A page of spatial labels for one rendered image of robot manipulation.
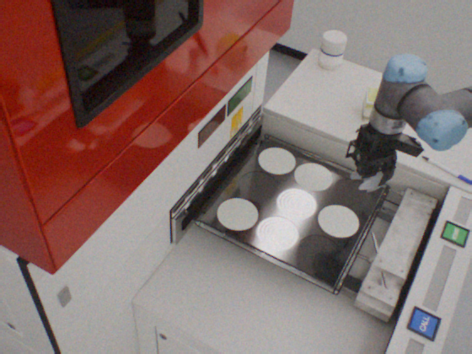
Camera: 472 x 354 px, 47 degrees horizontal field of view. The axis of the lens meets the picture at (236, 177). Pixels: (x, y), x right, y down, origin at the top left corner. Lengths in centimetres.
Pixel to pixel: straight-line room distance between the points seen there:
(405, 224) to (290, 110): 43
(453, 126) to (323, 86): 68
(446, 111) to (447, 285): 41
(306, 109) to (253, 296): 54
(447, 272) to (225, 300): 49
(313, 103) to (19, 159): 103
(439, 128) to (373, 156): 22
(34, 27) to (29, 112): 10
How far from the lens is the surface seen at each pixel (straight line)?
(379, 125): 112
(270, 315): 126
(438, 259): 128
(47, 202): 74
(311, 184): 140
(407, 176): 146
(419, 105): 102
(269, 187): 138
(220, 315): 125
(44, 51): 63
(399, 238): 138
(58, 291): 98
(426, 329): 116
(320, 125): 148
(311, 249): 127
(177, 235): 129
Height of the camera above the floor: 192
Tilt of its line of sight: 47 degrees down
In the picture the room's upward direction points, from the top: 6 degrees clockwise
